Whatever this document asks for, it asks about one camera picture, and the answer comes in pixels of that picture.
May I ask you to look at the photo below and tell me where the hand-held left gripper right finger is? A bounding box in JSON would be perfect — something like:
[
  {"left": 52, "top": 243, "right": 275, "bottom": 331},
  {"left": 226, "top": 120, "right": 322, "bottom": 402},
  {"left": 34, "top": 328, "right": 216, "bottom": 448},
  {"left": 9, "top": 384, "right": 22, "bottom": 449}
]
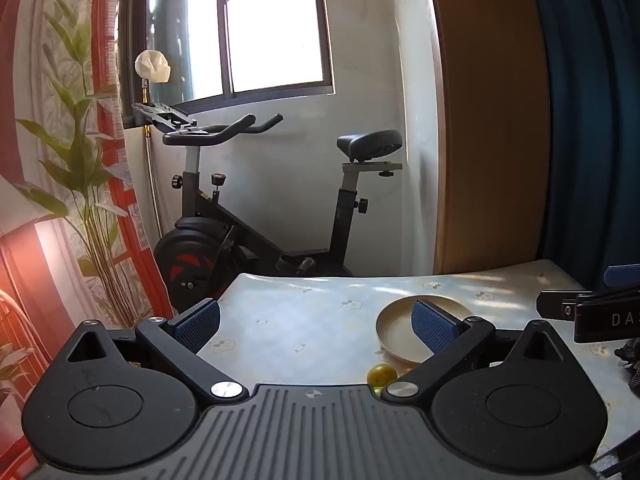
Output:
[{"left": 382, "top": 299, "right": 567, "bottom": 404}]

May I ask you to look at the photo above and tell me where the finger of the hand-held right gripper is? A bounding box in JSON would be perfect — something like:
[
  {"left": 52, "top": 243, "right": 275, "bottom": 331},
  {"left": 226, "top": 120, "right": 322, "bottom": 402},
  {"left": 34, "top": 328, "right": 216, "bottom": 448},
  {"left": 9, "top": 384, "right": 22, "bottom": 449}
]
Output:
[
  {"left": 536, "top": 288, "right": 594, "bottom": 321},
  {"left": 603, "top": 264, "right": 640, "bottom": 289}
]

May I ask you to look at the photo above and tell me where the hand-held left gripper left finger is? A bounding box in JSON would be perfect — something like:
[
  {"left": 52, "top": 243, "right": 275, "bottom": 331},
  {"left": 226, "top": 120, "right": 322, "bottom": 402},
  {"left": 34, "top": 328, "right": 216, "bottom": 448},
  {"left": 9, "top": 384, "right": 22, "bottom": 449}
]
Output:
[{"left": 66, "top": 298, "right": 250, "bottom": 403}]

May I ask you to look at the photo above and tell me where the cream round plate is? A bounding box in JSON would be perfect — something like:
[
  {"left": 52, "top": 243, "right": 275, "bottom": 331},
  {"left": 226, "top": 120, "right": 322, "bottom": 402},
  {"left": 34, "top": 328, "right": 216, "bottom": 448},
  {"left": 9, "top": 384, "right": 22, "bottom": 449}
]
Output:
[{"left": 376, "top": 296, "right": 476, "bottom": 366}]

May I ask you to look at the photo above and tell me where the yellow-green orange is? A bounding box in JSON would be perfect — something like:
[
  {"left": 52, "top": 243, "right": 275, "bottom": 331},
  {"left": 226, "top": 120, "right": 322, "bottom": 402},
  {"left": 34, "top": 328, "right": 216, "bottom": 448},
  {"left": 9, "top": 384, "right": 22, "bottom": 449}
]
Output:
[{"left": 367, "top": 364, "right": 399, "bottom": 388}]

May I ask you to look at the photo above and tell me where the dark speckled cloth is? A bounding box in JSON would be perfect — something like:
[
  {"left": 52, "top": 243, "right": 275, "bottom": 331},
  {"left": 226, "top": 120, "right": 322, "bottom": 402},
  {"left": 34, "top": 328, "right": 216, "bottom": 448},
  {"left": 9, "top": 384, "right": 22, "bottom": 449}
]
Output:
[{"left": 614, "top": 338, "right": 640, "bottom": 402}]

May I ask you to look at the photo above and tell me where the black exercise bike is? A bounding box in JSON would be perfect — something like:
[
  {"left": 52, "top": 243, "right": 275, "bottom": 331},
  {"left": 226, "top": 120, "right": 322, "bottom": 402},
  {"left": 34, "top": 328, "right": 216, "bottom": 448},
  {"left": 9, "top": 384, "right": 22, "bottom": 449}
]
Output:
[{"left": 132, "top": 101, "right": 405, "bottom": 313}]

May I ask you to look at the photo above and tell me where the floral checked tablecloth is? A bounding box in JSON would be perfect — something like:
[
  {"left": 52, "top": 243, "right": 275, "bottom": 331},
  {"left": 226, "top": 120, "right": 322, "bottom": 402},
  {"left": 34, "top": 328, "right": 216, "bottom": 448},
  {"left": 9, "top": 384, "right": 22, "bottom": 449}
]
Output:
[{"left": 197, "top": 259, "right": 640, "bottom": 463}]

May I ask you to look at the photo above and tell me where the dark blue curtain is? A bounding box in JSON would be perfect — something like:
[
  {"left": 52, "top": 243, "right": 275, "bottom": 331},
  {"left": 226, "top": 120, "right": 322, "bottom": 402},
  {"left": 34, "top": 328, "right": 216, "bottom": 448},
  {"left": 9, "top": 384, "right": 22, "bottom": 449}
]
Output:
[{"left": 525, "top": 0, "right": 640, "bottom": 292}]

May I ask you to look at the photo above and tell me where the wooden door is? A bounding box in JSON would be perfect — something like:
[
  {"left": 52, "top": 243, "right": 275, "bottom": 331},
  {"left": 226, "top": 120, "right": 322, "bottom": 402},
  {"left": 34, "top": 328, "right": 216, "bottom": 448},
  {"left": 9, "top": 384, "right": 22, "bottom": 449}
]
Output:
[{"left": 425, "top": 0, "right": 552, "bottom": 277}]

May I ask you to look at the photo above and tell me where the printed plant curtain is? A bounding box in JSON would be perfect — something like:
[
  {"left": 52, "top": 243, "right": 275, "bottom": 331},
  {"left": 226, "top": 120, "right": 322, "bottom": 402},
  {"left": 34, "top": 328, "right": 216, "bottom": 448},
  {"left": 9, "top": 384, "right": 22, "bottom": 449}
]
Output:
[{"left": 0, "top": 0, "right": 175, "bottom": 480}]

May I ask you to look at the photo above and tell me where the white wrapped knob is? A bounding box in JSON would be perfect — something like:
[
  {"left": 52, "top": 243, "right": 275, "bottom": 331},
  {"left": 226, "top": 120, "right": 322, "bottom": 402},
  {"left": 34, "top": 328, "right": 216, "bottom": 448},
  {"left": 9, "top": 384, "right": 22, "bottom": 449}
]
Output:
[{"left": 134, "top": 50, "right": 171, "bottom": 84}]

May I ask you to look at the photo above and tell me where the window with dark frame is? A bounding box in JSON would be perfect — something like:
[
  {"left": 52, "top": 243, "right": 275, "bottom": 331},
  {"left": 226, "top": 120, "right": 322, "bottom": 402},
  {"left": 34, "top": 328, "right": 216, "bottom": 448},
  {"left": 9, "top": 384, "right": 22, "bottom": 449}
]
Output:
[{"left": 120, "top": 0, "right": 336, "bottom": 128}]

